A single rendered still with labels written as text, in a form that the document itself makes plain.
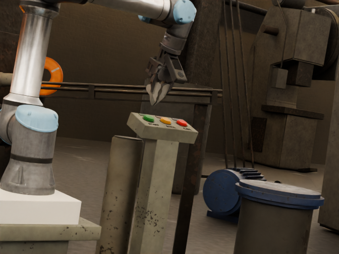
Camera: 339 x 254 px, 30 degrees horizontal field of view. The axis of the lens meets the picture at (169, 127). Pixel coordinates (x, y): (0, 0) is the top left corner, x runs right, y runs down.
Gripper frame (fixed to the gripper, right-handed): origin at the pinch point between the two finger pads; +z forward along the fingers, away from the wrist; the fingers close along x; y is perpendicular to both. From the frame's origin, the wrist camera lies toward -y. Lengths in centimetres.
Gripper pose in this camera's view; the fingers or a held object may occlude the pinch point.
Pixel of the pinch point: (155, 103)
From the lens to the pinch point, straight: 217.6
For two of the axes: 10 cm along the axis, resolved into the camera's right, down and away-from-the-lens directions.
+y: -5.1, -4.4, 7.4
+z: -3.4, 8.9, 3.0
